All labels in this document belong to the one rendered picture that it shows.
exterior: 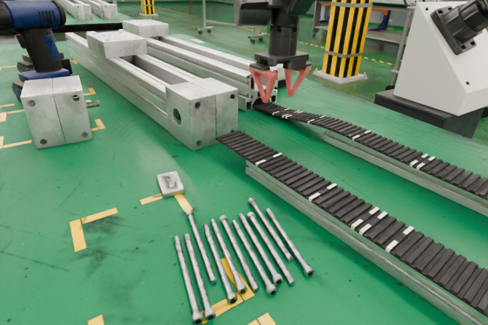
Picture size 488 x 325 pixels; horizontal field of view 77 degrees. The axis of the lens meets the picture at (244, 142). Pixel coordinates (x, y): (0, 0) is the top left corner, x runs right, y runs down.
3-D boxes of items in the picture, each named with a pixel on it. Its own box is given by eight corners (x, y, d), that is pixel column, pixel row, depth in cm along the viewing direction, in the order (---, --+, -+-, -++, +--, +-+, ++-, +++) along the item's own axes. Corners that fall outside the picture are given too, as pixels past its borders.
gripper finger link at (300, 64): (264, 96, 70) (266, 54, 66) (286, 90, 74) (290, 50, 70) (285, 104, 65) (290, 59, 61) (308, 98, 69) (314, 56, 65)
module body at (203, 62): (276, 103, 77) (279, 69, 73) (245, 112, 71) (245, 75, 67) (144, 48, 131) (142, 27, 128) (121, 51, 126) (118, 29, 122)
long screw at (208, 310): (216, 319, 27) (216, 312, 27) (205, 323, 27) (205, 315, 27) (191, 237, 36) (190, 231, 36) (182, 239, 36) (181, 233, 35)
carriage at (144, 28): (170, 43, 113) (168, 23, 110) (141, 46, 107) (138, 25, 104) (151, 37, 124) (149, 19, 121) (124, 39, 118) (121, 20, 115)
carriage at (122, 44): (149, 63, 86) (145, 38, 82) (107, 69, 79) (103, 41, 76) (127, 53, 96) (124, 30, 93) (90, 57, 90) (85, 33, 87)
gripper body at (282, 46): (252, 62, 64) (253, 24, 61) (287, 56, 70) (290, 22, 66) (274, 69, 60) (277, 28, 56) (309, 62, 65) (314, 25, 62)
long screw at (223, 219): (218, 221, 38) (218, 215, 38) (226, 220, 39) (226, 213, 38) (251, 295, 30) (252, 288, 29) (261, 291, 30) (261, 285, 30)
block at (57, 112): (107, 136, 58) (97, 88, 54) (36, 149, 53) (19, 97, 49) (101, 117, 66) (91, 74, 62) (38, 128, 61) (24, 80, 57)
